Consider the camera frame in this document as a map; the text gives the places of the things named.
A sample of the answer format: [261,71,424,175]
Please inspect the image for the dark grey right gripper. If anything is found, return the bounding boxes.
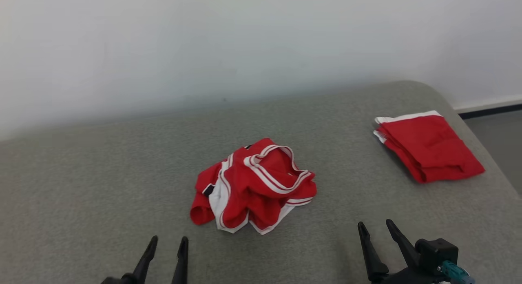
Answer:
[357,219,446,284]

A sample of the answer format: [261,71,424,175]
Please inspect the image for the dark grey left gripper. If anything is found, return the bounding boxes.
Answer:
[100,235,190,284]

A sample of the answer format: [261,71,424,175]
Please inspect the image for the red shorts white side stripe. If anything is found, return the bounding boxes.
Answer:
[373,110,486,184]

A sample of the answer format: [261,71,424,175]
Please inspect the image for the red basketball jersey white sleeves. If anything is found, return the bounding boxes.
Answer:
[189,138,318,236]

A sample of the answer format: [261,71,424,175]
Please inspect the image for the teal right camera connector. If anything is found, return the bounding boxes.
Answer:
[438,260,476,284]

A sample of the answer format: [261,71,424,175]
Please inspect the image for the black wall baseboard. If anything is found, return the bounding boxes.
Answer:
[456,97,522,120]

